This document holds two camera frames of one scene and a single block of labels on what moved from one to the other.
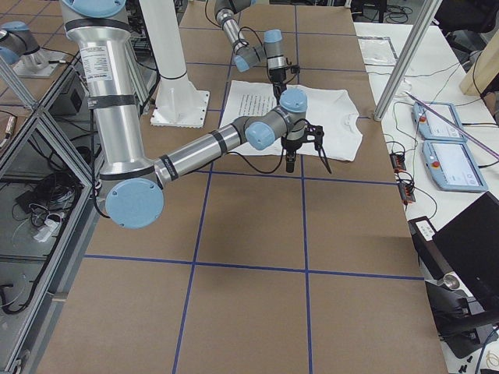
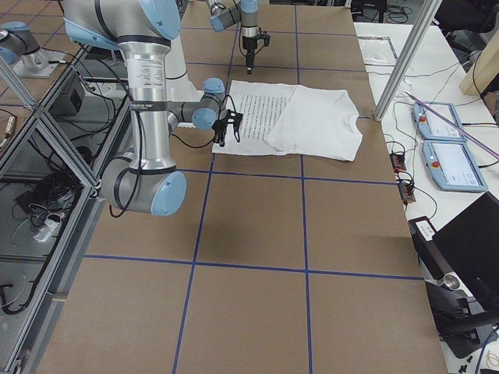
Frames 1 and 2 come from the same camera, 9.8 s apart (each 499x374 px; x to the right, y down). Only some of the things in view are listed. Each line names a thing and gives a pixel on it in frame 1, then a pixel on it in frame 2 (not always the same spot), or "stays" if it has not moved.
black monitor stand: [460, 326] stays
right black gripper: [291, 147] -> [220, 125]
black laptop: [470, 246] stays
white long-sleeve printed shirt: [332, 121] stays
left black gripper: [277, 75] -> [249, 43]
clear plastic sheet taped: [377, 51] stays
